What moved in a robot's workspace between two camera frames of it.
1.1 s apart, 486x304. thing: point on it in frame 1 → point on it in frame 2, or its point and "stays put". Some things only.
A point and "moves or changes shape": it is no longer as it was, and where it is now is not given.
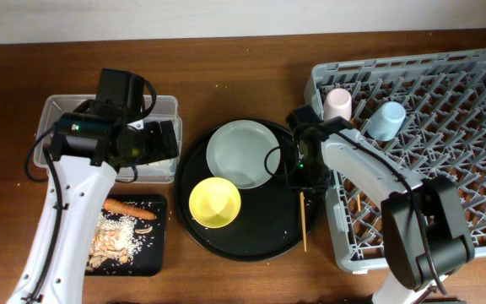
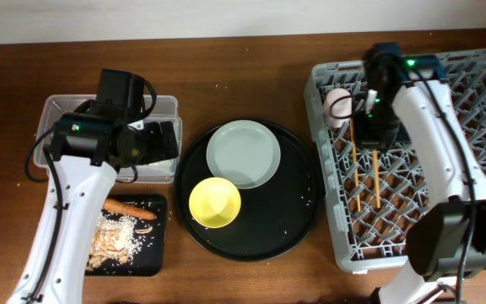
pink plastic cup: [337, 103] stays put
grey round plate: [243, 154] stays put
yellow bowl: [214, 203] stays put
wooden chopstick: [303, 206] moves or changes shape
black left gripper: [158, 149] stays put
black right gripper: [298, 182] → [363, 141]
